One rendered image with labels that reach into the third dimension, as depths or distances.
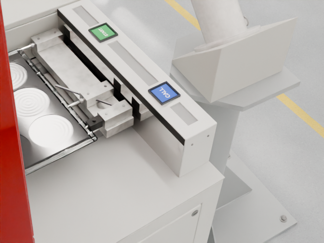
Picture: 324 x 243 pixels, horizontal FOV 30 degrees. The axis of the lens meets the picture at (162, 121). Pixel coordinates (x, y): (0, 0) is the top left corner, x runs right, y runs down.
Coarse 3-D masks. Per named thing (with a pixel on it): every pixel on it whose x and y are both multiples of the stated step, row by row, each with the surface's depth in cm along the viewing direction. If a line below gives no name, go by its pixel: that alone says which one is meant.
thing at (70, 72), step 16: (32, 48) 163; (48, 48) 162; (64, 48) 163; (48, 64) 158; (64, 64) 158; (80, 64) 159; (64, 80) 155; (80, 80) 155; (96, 80) 155; (112, 96) 152; (96, 112) 148; (112, 128) 145
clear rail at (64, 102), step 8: (24, 56) 156; (32, 64) 154; (40, 72) 152; (48, 80) 151; (48, 88) 150; (56, 96) 148; (64, 104) 146; (72, 112) 144; (80, 120) 143; (88, 128) 141; (96, 136) 140
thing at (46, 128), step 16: (16, 64) 154; (16, 80) 150; (32, 80) 151; (16, 96) 147; (32, 96) 147; (48, 96) 148; (32, 112) 144; (48, 112) 144; (64, 112) 144; (32, 128) 140; (48, 128) 141; (64, 128) 141; (80, 128) 141; (32, 144) 137; (48, 144) 138; (64, 144) 138; (32, 160) 134
